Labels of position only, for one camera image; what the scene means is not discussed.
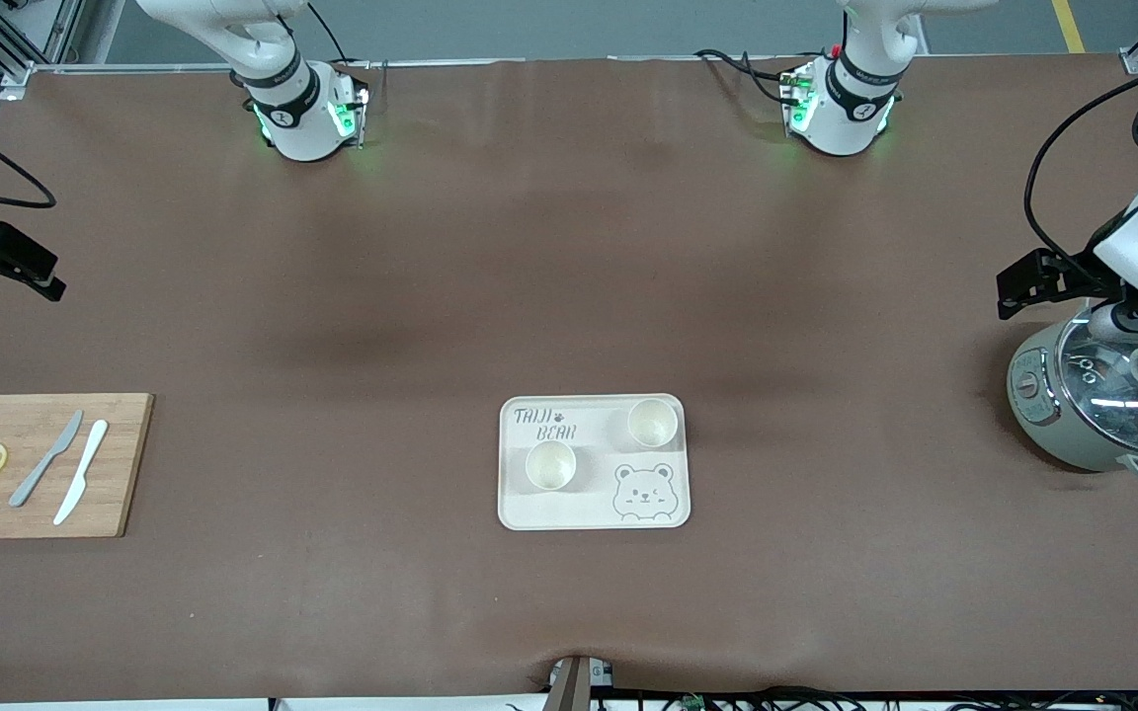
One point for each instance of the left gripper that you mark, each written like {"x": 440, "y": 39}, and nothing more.
{"x": 1073, "y": 275}

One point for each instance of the white IKEA cup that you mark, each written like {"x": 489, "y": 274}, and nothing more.
{"x": 652, "y": 422}
{"x": 550, "y": 464}

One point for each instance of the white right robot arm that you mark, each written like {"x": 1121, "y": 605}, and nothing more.
{"x": 297, "y": 128}

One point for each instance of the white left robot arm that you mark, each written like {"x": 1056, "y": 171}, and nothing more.
{"x": 846, "y": 128}

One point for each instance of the glass pot lid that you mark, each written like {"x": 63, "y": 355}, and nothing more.
{"x": 1112, "y": 385}

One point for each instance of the grey-green electric cooking pot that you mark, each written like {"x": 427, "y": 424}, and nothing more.
{"x": 1033, "y": 395}

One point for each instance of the grey plastic knife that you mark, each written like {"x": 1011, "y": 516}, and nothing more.
{"x": 45, "y": 459}

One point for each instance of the white plastic knife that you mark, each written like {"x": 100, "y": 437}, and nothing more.
{"x": 85, "y": 464}

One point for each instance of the wooden cutting board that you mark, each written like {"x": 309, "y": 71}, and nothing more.
{"x": 124, "y": 474}

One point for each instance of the brown table mat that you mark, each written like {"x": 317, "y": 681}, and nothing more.
{"x": 569, "y": 247}

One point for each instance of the white bear print tray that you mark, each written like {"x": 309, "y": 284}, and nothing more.
{"x": 594, "y": 509}

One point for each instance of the brown camera mount post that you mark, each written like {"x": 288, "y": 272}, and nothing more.
{"x": 569, "y": 691}

